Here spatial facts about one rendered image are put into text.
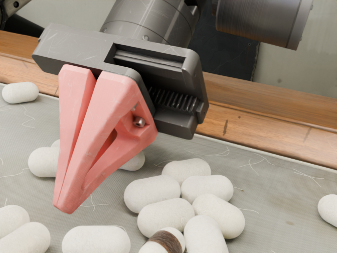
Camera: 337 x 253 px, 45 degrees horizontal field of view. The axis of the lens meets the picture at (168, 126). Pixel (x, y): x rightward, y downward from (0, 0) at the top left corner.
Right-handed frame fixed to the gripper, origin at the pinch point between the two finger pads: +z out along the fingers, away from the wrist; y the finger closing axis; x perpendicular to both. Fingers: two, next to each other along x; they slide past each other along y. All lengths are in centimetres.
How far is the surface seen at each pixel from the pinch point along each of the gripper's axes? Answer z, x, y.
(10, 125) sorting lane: -5.1, 7.4, -12.4
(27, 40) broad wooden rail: -19.4, 16.3, -24.5
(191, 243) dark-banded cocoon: 0.0, 0.8, 7.4
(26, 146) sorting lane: -3.5, 5.9, -8.7
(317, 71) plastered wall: -128, 165, 8
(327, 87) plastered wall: -123, 170, 15
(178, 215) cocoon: -1.3, 1.9, 5.9
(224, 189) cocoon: -4.4, 4.5, 7.5
